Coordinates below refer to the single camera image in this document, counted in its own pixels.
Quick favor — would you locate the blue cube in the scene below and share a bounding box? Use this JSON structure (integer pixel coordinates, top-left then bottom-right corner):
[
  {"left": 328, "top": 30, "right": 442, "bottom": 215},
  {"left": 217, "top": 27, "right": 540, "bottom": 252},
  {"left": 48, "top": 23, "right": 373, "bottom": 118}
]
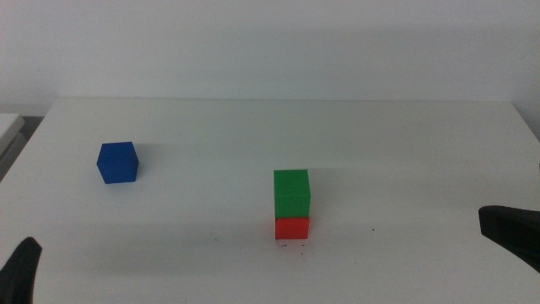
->
[{"left": 96, "top": 141, "right": 140, "bottom": 185}]

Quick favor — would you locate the red cube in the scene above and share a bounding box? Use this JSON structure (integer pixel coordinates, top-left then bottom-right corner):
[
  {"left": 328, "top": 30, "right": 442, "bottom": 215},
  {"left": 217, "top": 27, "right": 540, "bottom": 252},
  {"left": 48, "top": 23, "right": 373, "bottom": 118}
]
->
[{"left": 274, "top": 217, "right": 311, "bottom": 241}]

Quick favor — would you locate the green cube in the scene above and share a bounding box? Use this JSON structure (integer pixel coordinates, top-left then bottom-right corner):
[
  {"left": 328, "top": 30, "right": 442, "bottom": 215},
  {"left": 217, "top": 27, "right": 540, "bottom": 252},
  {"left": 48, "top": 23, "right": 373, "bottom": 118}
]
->
[{"left": 273, "top": 169, "right": 311, "bottom": 220}]

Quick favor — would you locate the white side table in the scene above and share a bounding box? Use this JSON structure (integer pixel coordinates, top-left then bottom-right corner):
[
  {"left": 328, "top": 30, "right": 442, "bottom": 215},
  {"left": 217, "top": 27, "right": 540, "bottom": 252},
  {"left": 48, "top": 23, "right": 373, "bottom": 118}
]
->
[{"left": 0, "top": 112, "right": 28, "bottom": 181}]

